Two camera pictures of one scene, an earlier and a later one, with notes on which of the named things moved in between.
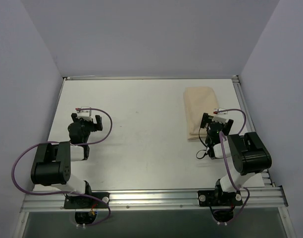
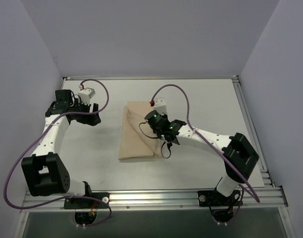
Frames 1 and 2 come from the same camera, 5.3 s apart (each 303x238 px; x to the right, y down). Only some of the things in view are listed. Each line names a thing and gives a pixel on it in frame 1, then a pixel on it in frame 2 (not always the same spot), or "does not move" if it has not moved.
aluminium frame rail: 145,200 does not move
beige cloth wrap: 198,100 -> 136,140
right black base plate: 213,198 does not move
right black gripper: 217,124 -> 153,118
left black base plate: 75,201 does not move
